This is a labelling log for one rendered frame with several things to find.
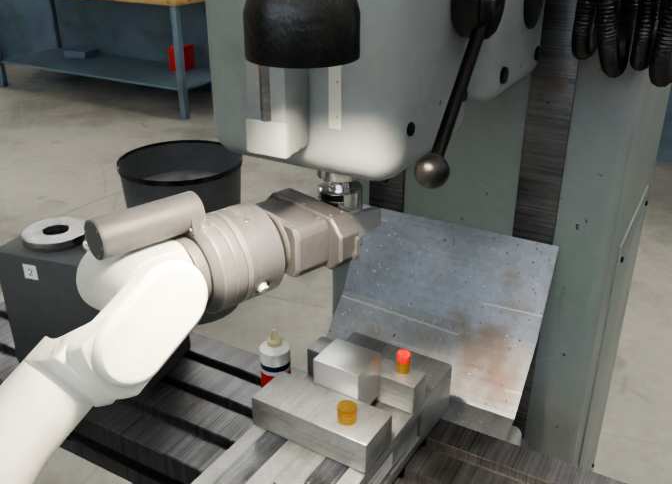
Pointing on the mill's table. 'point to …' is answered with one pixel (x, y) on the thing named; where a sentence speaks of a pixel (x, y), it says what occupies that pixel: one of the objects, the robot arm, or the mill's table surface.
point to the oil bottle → (274, 357)
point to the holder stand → (51, 287)
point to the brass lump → (347, 412)
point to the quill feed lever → (469, 2)
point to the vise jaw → (321, 421)
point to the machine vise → (291, 456)
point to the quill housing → (353, 79)
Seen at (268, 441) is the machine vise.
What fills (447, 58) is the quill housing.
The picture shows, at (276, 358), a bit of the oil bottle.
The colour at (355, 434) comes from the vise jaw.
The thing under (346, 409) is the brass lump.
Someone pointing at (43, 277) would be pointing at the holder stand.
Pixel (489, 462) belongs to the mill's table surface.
